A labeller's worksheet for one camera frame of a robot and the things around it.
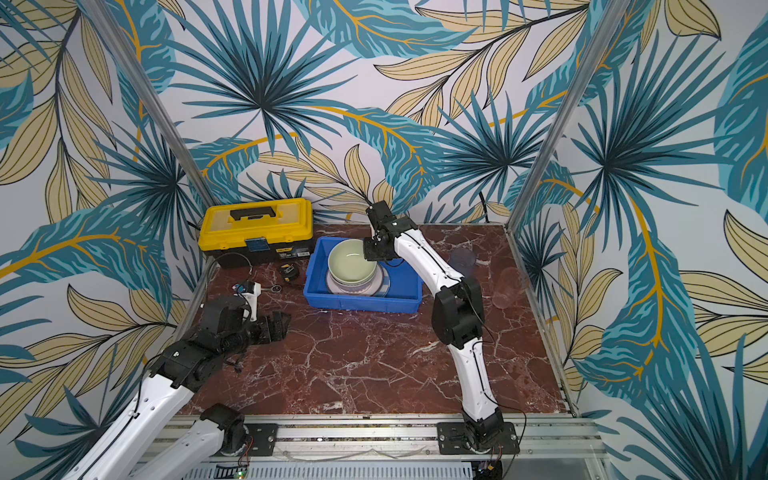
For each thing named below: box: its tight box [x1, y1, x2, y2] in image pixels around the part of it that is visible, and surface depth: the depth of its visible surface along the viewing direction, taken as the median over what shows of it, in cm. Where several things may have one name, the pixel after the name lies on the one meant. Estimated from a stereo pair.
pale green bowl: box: [327, 238, 378, 285], surface depth 98 cm
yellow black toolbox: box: [198, 199, 316, 268], surface depth 99 cm
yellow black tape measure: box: [281, 264, 299, 282], surface depth 105 cm
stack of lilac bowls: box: [326, 270, 384, 295], surface depth 99 cm
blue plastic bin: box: [303, 236, 423, 313], surface depth 98 cm
